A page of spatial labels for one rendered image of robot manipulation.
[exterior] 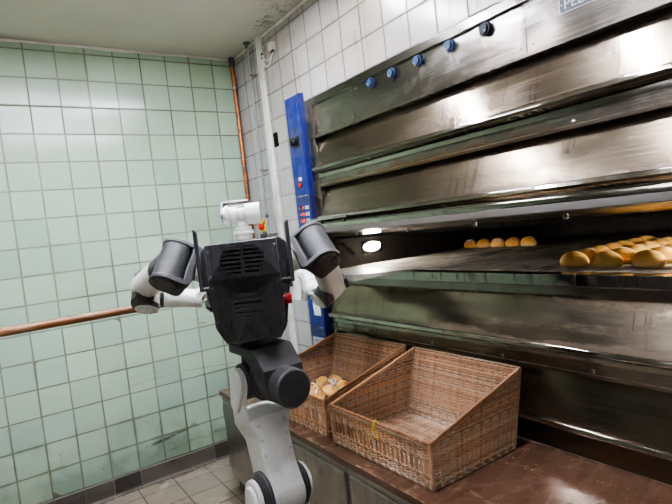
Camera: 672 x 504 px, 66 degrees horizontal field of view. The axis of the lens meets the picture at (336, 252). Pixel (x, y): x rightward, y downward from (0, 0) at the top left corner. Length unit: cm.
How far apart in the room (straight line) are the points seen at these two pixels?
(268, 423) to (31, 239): 197
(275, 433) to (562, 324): 99
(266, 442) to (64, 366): 184
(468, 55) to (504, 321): 98
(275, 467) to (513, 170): 124
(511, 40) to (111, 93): 232
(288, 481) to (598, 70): 151
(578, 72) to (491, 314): 87
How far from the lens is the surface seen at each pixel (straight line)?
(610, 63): 174
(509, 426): 197
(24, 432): 337
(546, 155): 184
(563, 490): 178
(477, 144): 200
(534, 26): 192
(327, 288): 174
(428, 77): 220
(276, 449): 170
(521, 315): 195
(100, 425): 341
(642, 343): 174
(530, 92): 186
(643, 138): 169
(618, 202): 154
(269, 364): 152
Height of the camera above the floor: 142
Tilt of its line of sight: 3 degrees down
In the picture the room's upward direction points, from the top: 6 degrees counter-clockwise
